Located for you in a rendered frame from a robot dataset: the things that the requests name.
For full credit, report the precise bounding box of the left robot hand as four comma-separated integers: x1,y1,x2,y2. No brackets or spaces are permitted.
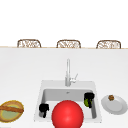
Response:
38,103,51,119

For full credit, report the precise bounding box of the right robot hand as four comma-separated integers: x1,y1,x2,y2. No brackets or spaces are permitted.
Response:
83,92,96,108

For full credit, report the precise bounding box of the small green thing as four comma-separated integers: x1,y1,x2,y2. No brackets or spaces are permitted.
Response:
84,98,90,108

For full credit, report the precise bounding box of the white sink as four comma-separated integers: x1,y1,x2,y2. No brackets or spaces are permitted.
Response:
34,79,102,124

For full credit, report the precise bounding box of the small brown cube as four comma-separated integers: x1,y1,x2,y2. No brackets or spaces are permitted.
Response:
108,94,116,102

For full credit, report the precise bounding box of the red ball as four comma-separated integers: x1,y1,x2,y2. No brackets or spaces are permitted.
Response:
51,100,85,128

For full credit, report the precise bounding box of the white round plate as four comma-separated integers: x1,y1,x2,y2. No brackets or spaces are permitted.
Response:
100,94,128,116

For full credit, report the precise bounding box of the silver tap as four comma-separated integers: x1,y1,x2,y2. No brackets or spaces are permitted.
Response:
64,58,79,88

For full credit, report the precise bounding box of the long brown bread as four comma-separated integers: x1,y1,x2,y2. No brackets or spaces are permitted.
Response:
0,104,25,112

